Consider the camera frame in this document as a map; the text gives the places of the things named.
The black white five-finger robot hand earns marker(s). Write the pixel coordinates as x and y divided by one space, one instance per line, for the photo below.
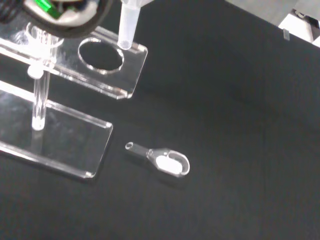
72 18

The clear acrylic funnel stand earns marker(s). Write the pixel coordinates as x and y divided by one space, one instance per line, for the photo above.
75 145

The glass weighing funnel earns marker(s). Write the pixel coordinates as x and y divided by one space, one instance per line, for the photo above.
170 165

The black cloth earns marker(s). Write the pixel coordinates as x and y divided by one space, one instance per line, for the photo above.
225 125

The grey tape piece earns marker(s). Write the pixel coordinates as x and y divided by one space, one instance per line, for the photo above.
286 34

